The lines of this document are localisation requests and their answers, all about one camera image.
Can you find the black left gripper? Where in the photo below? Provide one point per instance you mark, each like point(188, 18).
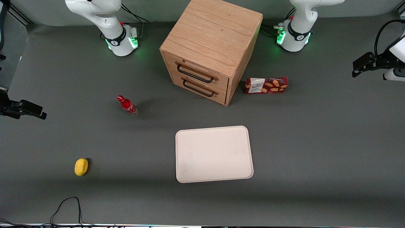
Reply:
point(380, 60)

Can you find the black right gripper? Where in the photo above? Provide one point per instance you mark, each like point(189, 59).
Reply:
point(7, 107)

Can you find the red cookie box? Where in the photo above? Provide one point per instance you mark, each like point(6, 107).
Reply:
point(265, 85)

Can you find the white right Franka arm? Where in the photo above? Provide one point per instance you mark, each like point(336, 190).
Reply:
point(117, 38)

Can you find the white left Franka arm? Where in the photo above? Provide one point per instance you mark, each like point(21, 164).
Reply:
point(295, 34)

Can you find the beige plastic tray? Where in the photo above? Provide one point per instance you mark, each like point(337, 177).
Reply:
point(213, 154)

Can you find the yellow sponge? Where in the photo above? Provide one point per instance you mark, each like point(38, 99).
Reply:
point(81, 167)

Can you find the red soda bottle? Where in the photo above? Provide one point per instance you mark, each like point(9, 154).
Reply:
point(128, 106)

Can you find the wooden drawer cabinet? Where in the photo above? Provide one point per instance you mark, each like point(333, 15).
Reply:
point(212, 34)

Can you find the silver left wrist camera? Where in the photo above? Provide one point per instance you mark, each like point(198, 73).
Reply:
point(394, 74)

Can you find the aluminium frame rail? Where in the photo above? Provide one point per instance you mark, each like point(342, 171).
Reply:
point(19, 15)

